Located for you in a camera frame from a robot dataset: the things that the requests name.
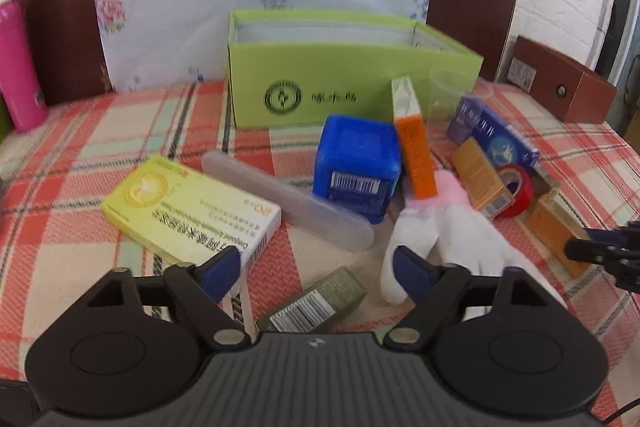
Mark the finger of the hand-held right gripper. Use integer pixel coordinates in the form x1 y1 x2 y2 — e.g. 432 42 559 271
565 239 640 294
586 221 640 244

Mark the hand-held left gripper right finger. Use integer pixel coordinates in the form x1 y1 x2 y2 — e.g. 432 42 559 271
385 246 547 353

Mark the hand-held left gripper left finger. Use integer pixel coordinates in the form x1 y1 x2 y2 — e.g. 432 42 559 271
87 247 252 352

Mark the white glove with pink cuff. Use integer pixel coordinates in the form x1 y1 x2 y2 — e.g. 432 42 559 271
381 171 567 308

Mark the yellow-green medicine box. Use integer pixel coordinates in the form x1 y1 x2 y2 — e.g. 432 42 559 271
100 154 282 277

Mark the small tan box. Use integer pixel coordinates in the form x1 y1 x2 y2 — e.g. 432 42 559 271
451 138 519 214

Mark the orange and white medicine box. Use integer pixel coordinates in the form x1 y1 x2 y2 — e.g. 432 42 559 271
391 76 439 200

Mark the blue plastic box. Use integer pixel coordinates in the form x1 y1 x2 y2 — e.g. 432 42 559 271
312 114 404 224

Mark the dark blue medicine box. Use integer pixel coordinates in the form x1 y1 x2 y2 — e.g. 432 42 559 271
446 96 542 172

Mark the light green cardboard box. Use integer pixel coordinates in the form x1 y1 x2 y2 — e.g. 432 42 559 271
227 9 484 130

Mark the open tan cardboard box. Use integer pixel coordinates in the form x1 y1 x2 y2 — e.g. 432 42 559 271
522 167 594 279

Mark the red tape roll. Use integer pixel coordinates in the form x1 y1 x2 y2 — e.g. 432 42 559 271
492 164 536 219

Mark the small olive green box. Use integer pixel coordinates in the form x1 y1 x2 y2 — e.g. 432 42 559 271
256 266 369 334

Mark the translucent toothbrush case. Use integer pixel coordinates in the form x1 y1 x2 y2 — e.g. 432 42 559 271
201 151 375 253

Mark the clear plastic cup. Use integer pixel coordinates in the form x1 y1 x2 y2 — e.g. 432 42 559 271
427 69 476 124

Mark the red plaid blanket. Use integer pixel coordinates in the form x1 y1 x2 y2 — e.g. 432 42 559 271
0 79 640 427

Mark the pink bottle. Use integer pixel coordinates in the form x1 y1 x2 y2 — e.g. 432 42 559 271
0 0 50 132

